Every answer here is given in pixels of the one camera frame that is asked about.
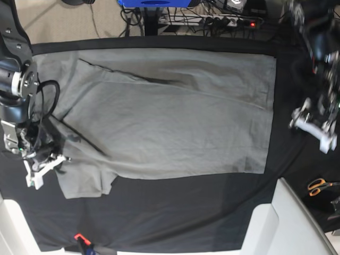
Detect red black clamp bottom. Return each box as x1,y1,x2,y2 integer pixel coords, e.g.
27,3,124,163
74,233,96,255

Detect white chair left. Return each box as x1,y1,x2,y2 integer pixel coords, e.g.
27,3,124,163
1,196,41,254

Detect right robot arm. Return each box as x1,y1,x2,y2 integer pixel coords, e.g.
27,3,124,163
1,1,70,190

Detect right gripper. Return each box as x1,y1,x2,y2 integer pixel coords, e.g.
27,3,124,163
22,143,71,189

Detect orange handled scissors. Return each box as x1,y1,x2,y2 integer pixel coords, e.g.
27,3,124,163
307,178,339,197

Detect grey T-shirt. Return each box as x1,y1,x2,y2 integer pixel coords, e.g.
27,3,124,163
33,48,276,199

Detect white chair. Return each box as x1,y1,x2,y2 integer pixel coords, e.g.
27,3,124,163
240,178,337,254
1,196,41,254

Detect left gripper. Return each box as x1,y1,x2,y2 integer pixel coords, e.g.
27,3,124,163
288,97,338,154

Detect white chair right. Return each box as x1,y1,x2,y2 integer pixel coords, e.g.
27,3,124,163
240,178,337,254

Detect blue plastic bin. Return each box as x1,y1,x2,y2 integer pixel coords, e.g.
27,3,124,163
117,0,191,8

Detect black table cloth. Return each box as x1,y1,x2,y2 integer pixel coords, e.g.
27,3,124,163
1,37,339,253

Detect black stand post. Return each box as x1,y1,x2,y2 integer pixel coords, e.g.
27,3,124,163
143,7,160,36

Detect black metal tool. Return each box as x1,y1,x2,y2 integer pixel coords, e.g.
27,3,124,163
327,197,340,220

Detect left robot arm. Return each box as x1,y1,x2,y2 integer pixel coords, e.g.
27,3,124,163
285,1,339,154

